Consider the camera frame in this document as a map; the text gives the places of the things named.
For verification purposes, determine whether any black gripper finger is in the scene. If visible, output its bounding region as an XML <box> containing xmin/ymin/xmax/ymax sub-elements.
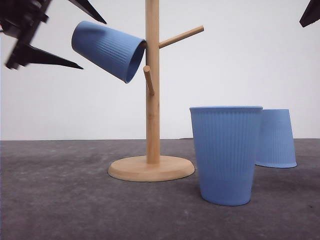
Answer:
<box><xmin>299</xmin><ymin>0</ymin><xmax>320</xmax><ymax>28</ymax></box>

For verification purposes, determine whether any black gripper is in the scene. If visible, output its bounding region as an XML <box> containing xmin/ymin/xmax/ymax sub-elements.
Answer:
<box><xmin>0</xmin><ymin>0</ymin><xmax>107</xmax><ymax>70</ymax></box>

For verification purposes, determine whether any blue cup peg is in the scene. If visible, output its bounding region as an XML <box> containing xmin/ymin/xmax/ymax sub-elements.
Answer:
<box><xmin>189</xmin><ymin>106</ymin><xmax>263</xmax><ymax>207</ymax></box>
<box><xmin>71</xmin><ymin>21</ymin><xmax>146</xmax><ymax>83</ymax></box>
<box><xmin>256</xmin><ymin>108</ymin><xmax>297</xmax><ymax>168</ymax></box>

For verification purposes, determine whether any blue cup front peg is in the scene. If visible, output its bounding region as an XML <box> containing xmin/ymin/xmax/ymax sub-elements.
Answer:
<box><xmin>189</xmin><ymin>106</ymin><xmax>263</xmax><ymax>207</ymax></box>

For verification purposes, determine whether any wooden cup tree stand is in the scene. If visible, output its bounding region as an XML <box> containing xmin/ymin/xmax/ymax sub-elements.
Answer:
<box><xmin>108</xmin><ymin>0</ymin><xmax>205</xmax><ymax>182</ymax></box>

